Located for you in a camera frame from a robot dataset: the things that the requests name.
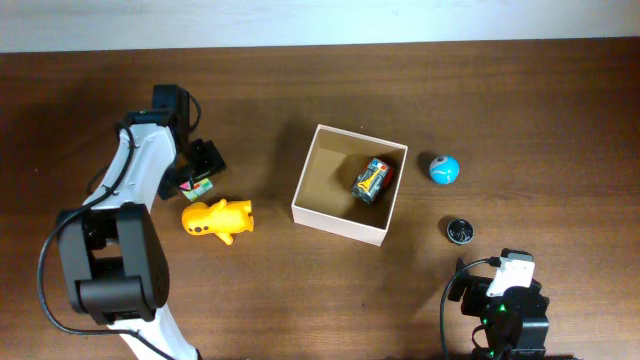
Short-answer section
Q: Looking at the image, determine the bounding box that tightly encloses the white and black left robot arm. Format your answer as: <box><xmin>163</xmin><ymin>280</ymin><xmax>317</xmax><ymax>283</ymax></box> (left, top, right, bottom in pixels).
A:
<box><xmin>46</xmin><ymin>84</ymin><xmax>226</xmax><ymax>359</ymax></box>

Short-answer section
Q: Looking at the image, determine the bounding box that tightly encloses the black round cap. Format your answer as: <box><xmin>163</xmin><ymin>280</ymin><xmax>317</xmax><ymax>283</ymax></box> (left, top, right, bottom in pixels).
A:
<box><xmin>446</xmin><ymin>218</ymin><xmax>474</xmax><ymax>245</ymax></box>

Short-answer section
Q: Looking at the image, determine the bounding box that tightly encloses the beige cardboard box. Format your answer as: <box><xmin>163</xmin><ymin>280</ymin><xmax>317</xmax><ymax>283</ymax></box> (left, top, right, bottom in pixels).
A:
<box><xmin>291</xmin><ymin>125</ymin><xmax>408</xmax><ymax>246</ymax></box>

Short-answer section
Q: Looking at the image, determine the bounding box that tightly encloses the red toy fire truck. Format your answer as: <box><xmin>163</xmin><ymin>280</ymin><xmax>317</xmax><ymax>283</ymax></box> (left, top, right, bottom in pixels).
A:
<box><xmin>351</xmin><ymin>158</ymin><xmax>394</xmax><ymax>204</ymax></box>

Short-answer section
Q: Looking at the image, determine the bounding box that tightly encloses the yellow toy dog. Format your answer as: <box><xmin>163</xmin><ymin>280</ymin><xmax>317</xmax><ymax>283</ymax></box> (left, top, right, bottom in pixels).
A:
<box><xmin>181</xmin><ymin>199</ymin><xmax>255</xmax><ymax>245</ymax></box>

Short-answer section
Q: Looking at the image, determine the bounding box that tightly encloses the blue and white ball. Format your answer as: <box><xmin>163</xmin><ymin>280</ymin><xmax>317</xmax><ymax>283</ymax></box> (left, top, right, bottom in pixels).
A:
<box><xmin>429</xmin><ymin>156</ymin><xmax>460</xmax><ymax>185</ymax></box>

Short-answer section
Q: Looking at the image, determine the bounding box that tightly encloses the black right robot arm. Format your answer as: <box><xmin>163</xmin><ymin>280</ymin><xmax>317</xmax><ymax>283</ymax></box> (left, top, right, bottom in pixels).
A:
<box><xmin>444</xmin><ymin>274</ymin><xmax>549</xmax><ymax>359</ymax></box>

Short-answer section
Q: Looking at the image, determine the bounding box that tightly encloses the colourful puzzle cube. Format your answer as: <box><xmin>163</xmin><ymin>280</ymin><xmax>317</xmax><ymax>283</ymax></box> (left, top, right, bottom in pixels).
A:
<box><xmin>179</xmin><ymin>178</ymin><xmax>214</xmax><ymax>202</ymax></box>

